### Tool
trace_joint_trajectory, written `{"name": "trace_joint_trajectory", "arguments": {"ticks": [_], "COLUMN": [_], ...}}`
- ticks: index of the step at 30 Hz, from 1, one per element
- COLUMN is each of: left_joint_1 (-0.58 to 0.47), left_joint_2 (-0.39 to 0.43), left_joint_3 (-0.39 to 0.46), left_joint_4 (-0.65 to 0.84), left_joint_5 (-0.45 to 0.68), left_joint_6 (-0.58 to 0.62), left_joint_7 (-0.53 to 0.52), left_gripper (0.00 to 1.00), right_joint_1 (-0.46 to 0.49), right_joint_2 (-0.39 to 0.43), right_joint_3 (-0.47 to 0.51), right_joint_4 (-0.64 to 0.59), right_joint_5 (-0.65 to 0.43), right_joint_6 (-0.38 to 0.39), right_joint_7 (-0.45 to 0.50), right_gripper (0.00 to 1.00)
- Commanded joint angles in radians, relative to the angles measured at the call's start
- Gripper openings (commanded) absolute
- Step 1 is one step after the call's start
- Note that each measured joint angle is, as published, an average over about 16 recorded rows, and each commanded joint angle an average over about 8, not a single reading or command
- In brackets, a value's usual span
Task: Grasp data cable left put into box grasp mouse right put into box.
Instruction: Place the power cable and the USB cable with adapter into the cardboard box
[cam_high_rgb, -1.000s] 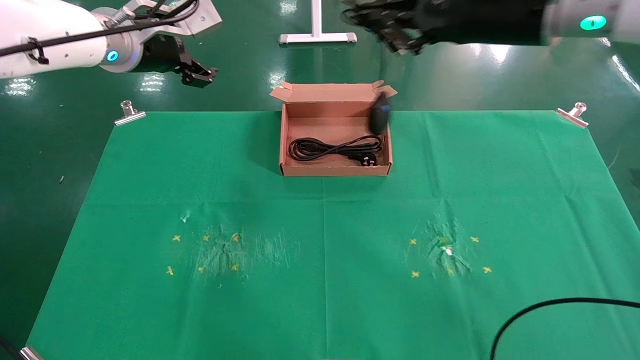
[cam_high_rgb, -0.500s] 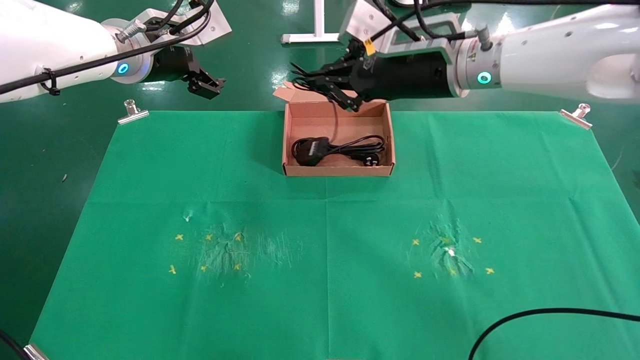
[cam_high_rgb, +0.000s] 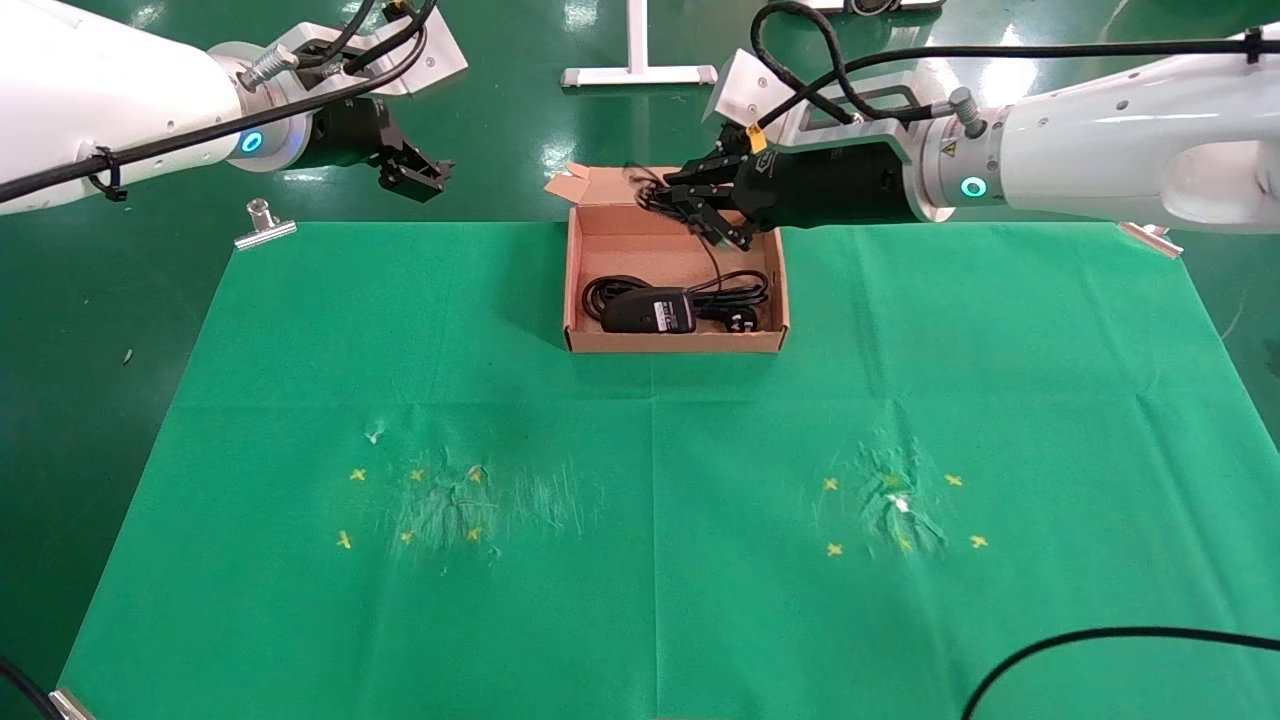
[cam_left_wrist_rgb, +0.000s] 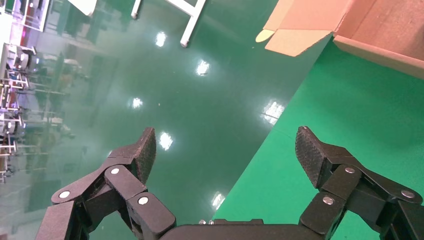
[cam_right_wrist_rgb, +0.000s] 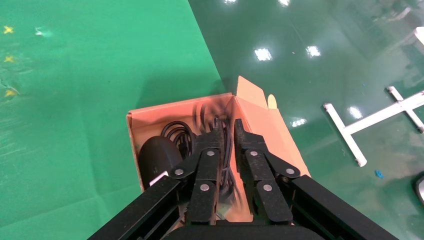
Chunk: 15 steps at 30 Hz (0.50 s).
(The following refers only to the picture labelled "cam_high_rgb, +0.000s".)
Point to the open brown cardboard box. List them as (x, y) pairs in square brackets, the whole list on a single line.
[(610, 250)]

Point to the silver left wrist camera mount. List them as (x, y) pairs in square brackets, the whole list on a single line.
[(440, 55)]

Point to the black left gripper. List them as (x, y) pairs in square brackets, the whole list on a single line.
[(345, 135)]

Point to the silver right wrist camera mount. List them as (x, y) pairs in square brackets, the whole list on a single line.
[(745, 90)]

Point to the white floor stand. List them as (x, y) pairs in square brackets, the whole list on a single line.
[(637, 40)]

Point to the green table cloth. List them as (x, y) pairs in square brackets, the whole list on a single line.
[(650, 600)]

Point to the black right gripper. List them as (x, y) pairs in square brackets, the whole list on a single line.
[(840, 185)]

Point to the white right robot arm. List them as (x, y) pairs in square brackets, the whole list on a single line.
[(1100, 140)]

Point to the silver table clamp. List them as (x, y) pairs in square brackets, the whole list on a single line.
[(1155, 242), (265, 235), (68, 708)]

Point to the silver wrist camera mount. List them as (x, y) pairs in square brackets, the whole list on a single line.
[(745, 90), (440, 55)]

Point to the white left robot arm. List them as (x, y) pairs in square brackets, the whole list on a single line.
[(100, 90)]

